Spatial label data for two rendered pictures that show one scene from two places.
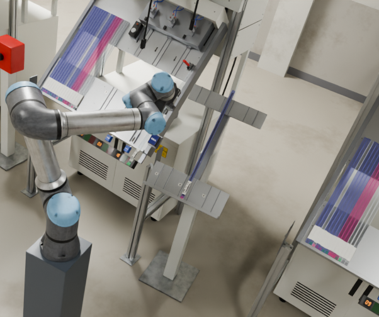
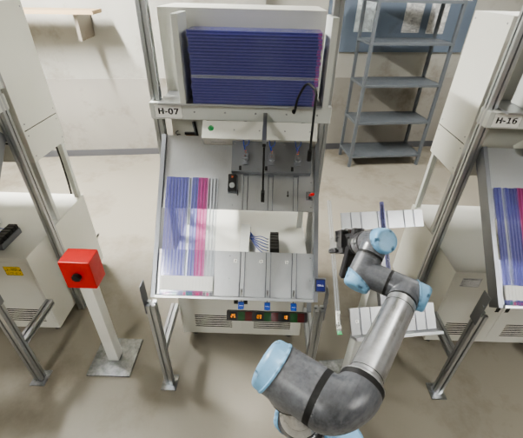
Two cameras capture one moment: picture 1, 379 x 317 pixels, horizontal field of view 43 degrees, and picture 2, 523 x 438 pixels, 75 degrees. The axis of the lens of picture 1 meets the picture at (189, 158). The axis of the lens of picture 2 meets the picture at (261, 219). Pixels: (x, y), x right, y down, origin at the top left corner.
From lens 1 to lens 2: 1.24 m
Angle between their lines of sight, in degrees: 18
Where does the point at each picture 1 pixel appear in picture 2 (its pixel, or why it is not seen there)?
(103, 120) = (398, 337)
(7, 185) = (143, 392)
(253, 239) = not seen: hidden behind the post
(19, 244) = not seen: outside the picture
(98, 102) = (233, 275)
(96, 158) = (215, 315)
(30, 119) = (353, 414)
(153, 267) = not seen: hidden behind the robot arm
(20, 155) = (129, 349)
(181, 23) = (281, 156)
